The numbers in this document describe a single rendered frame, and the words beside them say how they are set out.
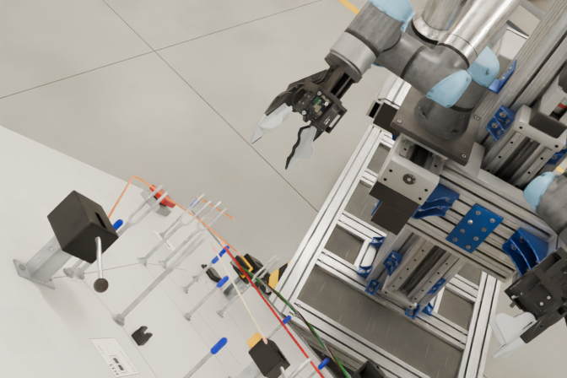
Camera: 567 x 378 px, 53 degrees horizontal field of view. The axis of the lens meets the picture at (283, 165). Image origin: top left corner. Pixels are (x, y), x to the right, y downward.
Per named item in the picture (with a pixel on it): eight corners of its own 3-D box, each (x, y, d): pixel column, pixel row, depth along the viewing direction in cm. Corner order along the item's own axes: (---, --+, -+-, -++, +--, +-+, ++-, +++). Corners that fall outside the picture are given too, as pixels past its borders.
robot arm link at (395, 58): (400, 86, 114) (399, 70, 104) (355, 55, 117) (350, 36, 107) (424, 55, 114) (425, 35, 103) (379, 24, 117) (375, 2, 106)
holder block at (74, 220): (37, 330, 51) (109, 259, 51) (8, 250, 58) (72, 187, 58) (75, 342, 54) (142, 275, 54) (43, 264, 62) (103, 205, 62)
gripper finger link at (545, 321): (511, 336, 94) (550, 304, 95) (520, 345, 93) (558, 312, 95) (521, 334, 90) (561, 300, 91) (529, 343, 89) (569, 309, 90)
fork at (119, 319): (117, 314, 66) (204, 229, 66) (126, 326, 66) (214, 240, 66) (108, 314, 65) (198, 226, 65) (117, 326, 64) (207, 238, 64)
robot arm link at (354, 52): (336, 30, 103) (365, 58, 106) (320, 51, 103) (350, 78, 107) (353, 34, 96) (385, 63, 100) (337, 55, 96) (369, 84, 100)
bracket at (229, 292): (234, 306, 111) (253, 288, 111) (229, 304, 109) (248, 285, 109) (223, 289, 113) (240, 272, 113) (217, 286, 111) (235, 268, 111)
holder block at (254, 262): (256, 289, 112) (271, 275, 112) (243, 283, 107) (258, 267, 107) (245, 274, 114) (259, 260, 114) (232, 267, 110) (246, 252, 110)
